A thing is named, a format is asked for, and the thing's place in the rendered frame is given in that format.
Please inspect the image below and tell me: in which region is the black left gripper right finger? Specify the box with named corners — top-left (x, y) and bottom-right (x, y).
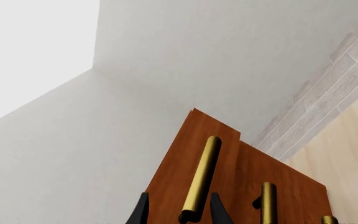
top-left (210, 192), bottom-right (236, 224)

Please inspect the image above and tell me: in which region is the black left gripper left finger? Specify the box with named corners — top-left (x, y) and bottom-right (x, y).
top-left (125, 192), bottom-right (151, 224)

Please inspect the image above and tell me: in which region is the wooden cabinet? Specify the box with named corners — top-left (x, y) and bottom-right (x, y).
top-left (228, 139), bottom-right (334, 224)

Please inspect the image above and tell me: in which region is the long brass drawer handle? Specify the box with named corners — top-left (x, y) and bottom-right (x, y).
top-left (178, 135), bottom-right (223, 223)

